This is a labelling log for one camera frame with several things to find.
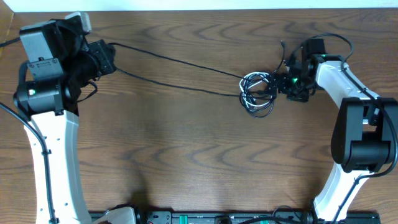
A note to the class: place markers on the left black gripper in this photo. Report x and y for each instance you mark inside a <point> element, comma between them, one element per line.
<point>106,53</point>

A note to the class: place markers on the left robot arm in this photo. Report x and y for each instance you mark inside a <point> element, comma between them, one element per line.
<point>61,62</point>

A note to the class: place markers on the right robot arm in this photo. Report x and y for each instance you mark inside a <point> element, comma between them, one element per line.
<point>364,140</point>

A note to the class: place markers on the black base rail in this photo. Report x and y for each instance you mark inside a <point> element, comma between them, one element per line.
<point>283,216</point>

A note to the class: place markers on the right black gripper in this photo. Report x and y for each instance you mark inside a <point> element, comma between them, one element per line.
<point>283,78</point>

